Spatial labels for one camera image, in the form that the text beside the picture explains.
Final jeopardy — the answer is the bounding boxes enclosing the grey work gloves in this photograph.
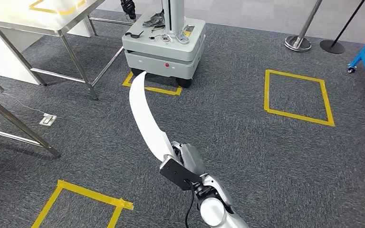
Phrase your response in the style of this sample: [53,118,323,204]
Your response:
[142,11,166,29]

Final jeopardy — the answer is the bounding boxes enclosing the white side panel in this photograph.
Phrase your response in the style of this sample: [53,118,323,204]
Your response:
[0,19,92,86]

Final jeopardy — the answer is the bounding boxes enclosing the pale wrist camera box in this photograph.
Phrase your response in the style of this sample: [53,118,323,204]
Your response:
[163,154,184,169]

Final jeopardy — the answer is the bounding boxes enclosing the thin white floor cable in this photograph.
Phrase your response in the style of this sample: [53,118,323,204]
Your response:
[3,93,46,115]

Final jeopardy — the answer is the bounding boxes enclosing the white floor socket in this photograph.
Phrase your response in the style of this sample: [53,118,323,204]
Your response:
[39,113,58,127]

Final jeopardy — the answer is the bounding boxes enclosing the black strap handle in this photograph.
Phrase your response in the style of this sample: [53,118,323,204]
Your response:
[125,29,144,39]

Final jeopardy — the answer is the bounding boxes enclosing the yellow tape rectangle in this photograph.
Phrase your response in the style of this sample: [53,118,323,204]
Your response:
[29,0,87,16]

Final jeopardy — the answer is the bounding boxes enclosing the white plastic shell part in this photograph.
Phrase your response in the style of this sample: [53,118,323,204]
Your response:
[129,71,177,162]

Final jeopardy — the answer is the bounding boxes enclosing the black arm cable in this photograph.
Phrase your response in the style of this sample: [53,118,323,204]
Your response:
[185,180,199,228]

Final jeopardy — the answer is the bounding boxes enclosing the black stand pole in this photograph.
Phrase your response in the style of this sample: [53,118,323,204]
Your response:
[319,0,365,55]

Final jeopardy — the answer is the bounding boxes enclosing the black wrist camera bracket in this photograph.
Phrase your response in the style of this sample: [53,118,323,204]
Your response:
[159,159,203,191]

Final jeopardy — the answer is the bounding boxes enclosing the yellow floor tape square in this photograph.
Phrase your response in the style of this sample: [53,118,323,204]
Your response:
[122,70,183,96]
[263,69,335,127]

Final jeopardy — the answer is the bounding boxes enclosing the chrome stanchion post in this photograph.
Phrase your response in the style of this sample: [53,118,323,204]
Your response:
[284,0,323,53]

